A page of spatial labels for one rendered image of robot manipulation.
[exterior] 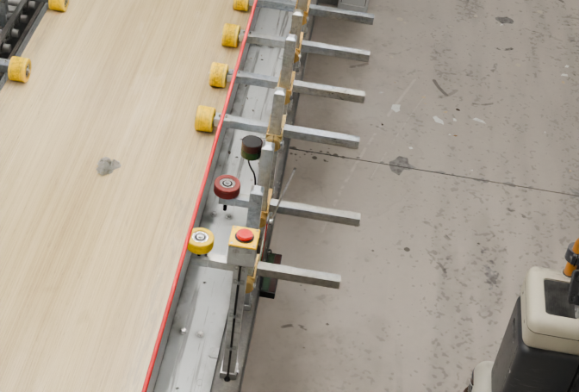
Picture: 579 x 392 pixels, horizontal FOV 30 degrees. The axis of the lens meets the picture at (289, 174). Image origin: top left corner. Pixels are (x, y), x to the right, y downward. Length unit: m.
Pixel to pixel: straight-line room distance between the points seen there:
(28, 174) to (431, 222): 1.98
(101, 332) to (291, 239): 1.73
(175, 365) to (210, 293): 0.30
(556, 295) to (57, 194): 1.50
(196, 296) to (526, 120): 2.52
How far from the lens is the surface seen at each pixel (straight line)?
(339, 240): 4.47
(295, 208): 3.29
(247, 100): 4.09
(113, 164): 3.31
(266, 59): 4.33
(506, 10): 6.22
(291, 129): 3.42
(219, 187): 3.26
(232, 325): 2.86
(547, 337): 3.26
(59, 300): 2.93
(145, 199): 3.21
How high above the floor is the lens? 3.05
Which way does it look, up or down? 40 degrees down
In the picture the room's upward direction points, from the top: 8 degrees clockwise
